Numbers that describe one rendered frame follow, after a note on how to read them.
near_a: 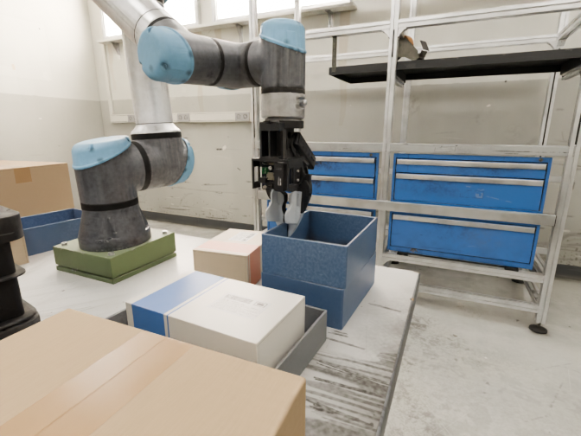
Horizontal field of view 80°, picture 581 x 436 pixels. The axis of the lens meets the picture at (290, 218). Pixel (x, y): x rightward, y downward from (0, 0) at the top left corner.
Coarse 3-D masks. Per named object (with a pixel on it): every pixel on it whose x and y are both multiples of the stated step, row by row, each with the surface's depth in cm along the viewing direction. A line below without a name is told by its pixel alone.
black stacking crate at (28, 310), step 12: (0, 252) 33; (0, 264) 34; (12, 264) 34; (0, 276) 34; (12, 276) 34; (0, 288) 34; (12, 288) 35; (0, 300) 34; (12, 300) 35; (24, 300) 39; (0, 312) 34; (12, 312) 35; (24, 312) 36; (0, 324) 34; (12, 324) 34
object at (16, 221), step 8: (0, 208) 36; (8, 208) 36; (0, 216) 33; (8, 216) 33; (16, 216) 34; (0, 224) 32; (8, 224) 33; (16, 224) 34; (0, 232) 32; (8, 232) 33; (16, 232) 34; (0, 240) 32; (8, 240) 33
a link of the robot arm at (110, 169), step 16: (80, 144) 71; (96, 144) 70; (112, 144) 71; (128, 144) 75; (80, 160) 70; (96, 160) 70; (112, 160) 72; (128, 160) 75; (144, 160) 78; (80, 176) 72; (96, 176) 71; (112, 176) 72; (128, 176) 75; (144, 176) 78; (80, 192) 73; (96, 192) 72; (112, 192) 73; (128, 192) 76
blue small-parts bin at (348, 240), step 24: (312, 216) 75; (336, 216) 73; (360, 216) 70; (264, 240) 58; (288, 240) 56; (312, 240) 55; (336, 240) 74; (360, 240) 58; (264, 264) 59; (288, 264) 57; (312, 264) 55; (336, 264) 53; (360, 264) 60
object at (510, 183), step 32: (416, 160) 186; (448, 160) 181; (480, 160) 176; (512, 160) 169; (544, 160) 164; (416, 192) 191; (448, 192) 185; (480, 192) 178; (512, 192) 172; (544, 192) 167; (416, 224) 195; (448, 224) 187; (480, 224) 180; (512, 224) 176; (448, 256) 192; (480, 256) 185; (512, 256) 178
